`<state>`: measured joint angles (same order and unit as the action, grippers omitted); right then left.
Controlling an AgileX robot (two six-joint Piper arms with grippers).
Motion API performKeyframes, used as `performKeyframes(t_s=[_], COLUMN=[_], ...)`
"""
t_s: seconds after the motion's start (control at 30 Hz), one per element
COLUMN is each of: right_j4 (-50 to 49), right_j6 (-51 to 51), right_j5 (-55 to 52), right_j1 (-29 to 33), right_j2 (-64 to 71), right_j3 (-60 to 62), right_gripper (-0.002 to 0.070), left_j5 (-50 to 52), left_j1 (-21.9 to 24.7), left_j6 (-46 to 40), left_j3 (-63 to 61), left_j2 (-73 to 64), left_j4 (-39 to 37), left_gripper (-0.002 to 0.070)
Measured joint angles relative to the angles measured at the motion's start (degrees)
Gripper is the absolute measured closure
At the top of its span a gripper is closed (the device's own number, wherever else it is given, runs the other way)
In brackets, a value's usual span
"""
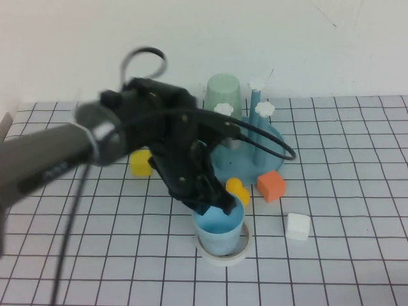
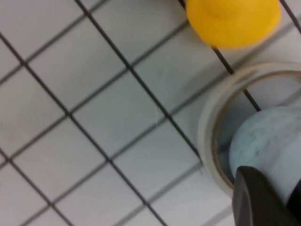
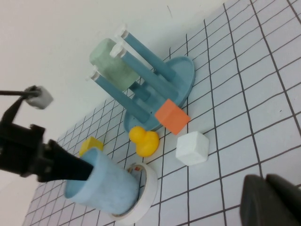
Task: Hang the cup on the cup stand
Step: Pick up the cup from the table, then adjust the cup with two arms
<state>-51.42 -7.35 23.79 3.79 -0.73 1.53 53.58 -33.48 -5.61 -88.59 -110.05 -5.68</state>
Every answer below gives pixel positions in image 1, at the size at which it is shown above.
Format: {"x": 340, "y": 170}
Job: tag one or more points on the light green plastic cup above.
{"x": 223, "y": 90}

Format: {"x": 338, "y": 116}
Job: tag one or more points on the orange foam cube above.
{"x": 271, "y": 186}

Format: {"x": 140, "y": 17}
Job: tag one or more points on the white tape roll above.
{"x": 223, "y": 262}

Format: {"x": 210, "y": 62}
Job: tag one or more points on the white grid-pattern table cover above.
{"x": 318, "y": 255}

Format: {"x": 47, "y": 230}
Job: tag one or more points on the light blue plastic cup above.
{"x": 220, "y": 236}

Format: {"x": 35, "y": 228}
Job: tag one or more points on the blue cup stand white caps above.
{"x": 267, "y": 165}

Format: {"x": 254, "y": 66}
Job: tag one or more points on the white foam cube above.
{"x": 297, "y": 227}

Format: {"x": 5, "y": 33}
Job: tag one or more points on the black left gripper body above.
{"x": 185, "y": 169}

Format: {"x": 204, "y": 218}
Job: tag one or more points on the yellow rubber duck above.
{"x": 240, "y": 191}

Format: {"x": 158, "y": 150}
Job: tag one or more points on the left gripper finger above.
{"x": 199, "y": 206}
{"x": 226, "y": 201}

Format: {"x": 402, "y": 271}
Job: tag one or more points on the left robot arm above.
{"x": 48, "y": 153}

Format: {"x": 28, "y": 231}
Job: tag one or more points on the yellow foam cube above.
{"x": 140, "y": 167}

